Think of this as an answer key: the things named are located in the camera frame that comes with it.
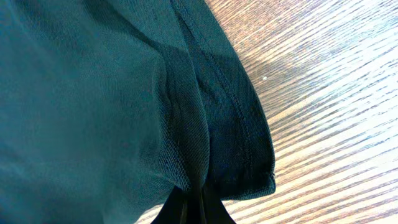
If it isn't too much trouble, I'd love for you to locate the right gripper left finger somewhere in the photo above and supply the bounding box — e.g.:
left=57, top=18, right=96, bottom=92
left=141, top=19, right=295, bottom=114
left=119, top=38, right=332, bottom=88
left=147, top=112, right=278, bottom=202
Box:
left=151, top=187, right=188, bottom=224

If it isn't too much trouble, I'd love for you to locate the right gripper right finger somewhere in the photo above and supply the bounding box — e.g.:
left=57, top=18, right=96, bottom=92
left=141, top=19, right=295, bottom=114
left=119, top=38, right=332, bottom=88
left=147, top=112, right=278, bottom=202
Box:
left=200, top=184, right=236, bottom=224

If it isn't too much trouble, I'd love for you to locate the black t-shirt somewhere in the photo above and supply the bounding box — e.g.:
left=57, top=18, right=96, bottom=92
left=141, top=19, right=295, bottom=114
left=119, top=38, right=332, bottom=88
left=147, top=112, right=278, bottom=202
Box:
left=1, top=0, right=275, bottom=223

